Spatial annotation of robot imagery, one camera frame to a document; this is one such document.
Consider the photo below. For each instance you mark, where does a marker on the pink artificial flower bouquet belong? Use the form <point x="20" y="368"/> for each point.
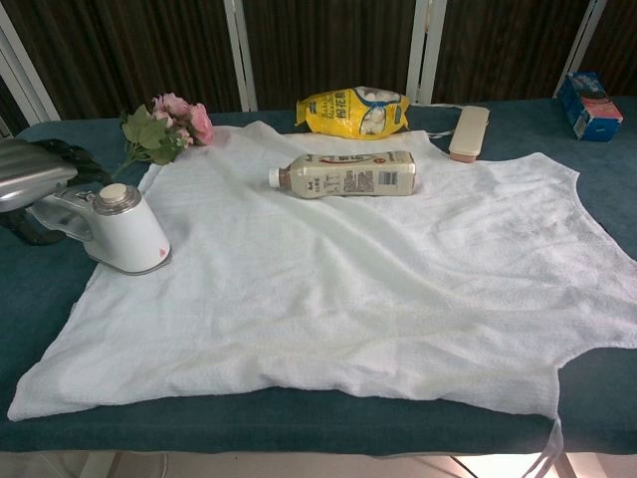
<point x="169" y="122"/>

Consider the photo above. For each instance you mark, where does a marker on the dark brown bamboo screen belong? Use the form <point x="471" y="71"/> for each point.
<point x="328" y="45"/>

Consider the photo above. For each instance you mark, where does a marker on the white cloth garment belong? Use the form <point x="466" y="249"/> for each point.
<point x="323" y="279"/>

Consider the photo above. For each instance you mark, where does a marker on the beige milk tea bottle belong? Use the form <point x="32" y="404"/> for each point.
<point x="348" y="176"/>

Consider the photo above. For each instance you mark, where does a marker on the white handheld steam iron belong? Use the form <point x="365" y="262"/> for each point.
<point x="129" y="234"/>

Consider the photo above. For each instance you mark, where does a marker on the teal table cover cloth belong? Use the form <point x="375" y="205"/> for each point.
<point x="45" y="294"/>

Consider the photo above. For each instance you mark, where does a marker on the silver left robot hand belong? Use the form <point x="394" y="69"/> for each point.
<point x="35" y="169"/>

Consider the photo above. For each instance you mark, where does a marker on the blue cardboard box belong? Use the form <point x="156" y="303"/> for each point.
<point x="587" y="109"/>

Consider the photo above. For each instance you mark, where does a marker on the beige oblong case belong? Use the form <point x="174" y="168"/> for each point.
<point x="469" y="134"/>

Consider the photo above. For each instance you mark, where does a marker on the white screen frame post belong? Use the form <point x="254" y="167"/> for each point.
<point x="241" y="55"/>
<point x="425" y="50"/>
<point x="25" y="74"/>
<point x="579" y="55"/>

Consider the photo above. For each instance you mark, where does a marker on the yellow bag of cotton balls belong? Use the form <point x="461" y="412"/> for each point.
<point x="343" y="117"/>

